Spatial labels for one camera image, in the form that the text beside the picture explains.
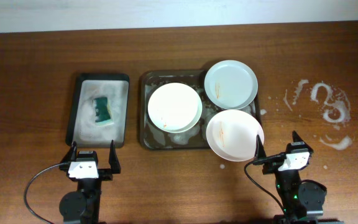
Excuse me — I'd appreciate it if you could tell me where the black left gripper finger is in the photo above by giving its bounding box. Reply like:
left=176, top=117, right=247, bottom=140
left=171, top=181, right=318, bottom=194
left=109, top=140, right=121, bottom=174
left=61, top=141, right=77, bottom=163

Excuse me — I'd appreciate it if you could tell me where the pale pink plate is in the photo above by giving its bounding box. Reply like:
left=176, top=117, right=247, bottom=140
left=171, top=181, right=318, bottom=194
left=206, top=110, right=265, bottom=162

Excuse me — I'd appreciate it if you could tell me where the green and yellow sponge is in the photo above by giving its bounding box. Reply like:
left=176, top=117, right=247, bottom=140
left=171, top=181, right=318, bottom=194
left=93, top=96, right=112, bottom=126

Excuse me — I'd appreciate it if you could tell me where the pale grey plate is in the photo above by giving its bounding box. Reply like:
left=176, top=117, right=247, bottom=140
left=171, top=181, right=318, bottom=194
left=204, top=60, right=259, bottom=110

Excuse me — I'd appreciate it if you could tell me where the cream white plate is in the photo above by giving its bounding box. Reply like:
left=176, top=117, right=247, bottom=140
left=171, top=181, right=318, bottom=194
left=147, top=83, right=203, bottom=133

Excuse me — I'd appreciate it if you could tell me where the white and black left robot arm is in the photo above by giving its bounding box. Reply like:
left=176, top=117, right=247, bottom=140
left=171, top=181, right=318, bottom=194
left=59, top=141, right=121, bottom=224

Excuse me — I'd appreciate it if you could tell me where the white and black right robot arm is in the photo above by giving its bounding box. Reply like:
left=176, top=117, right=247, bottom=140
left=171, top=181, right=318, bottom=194
left=252, top=131, right=327, bottom=223

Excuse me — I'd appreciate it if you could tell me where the small black soapy tray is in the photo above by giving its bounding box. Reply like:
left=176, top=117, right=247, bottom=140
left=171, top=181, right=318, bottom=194
left=65, top=73, right=130, bottom=148

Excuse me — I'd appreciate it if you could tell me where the large black soapy tray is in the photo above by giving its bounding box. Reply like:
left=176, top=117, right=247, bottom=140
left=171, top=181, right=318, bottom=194
left=139, top=68, right=263, bottom=151

